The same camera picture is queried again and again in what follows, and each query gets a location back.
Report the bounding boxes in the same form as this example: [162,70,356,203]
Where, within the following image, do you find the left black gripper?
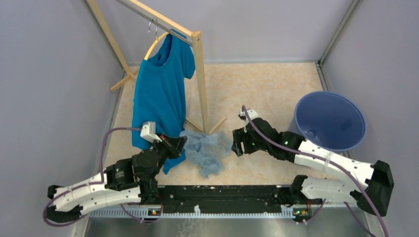
[146,132,188,182]

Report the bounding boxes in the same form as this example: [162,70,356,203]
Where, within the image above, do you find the light blue trash bag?
[180,130,232,178]

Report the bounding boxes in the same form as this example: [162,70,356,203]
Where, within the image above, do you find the blue plastic trash bin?
[288,91,367,153]

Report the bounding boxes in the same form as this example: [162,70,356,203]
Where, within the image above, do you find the wooden clothes rack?
[85,0,226,134]

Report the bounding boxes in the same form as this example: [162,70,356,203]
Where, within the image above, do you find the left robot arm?
[43,134,187,226]

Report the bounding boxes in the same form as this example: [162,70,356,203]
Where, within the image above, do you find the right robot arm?
[232,115,394,216]

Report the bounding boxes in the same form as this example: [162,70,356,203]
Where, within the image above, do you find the blue t-shirt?
[131,29,196,175]

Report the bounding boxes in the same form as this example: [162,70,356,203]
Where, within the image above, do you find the yellow clothes hanger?
[143,32,169,60]

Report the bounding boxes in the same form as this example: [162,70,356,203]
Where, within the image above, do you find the metal hook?
[147,18,159,37]

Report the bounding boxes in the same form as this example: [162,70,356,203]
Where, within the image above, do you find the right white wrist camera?
[238,109,259,123]

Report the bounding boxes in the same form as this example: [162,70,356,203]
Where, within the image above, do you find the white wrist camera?
[238,109,259,123]
[140,121,162,143]

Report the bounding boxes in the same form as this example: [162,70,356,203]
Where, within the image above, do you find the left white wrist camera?
[140,121,162,143]

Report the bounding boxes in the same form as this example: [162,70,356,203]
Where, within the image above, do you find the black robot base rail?
[127,185,323,216]

